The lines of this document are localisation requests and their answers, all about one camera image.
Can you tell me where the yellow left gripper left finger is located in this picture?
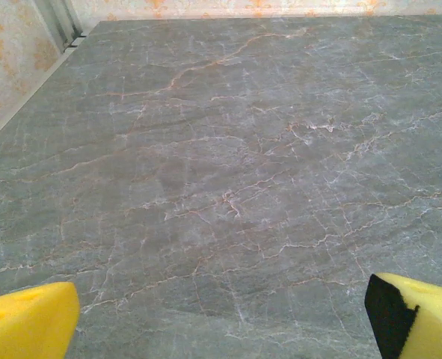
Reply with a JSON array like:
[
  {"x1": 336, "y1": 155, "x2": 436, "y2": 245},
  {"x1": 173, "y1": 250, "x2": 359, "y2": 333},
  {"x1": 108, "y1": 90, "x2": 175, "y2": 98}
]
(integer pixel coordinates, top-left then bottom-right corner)
[{"x1": 0, "y1": 281, "x2": 80, "y2": 359}]

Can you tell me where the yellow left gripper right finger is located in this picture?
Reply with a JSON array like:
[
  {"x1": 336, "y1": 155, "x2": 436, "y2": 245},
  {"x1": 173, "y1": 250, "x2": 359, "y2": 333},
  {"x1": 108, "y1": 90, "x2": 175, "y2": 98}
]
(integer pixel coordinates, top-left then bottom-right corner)
[{"x1": 365, "y1": 272, "x2": 442, "y2": 359}]

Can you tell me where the aluminium upright frame post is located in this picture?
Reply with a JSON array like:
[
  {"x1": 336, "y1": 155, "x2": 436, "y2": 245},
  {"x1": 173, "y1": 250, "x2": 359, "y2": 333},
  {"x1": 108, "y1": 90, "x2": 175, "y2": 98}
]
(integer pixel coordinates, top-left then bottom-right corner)
[{"x1": 36, "y1": 0, "x2": 88, "y2": 52}]

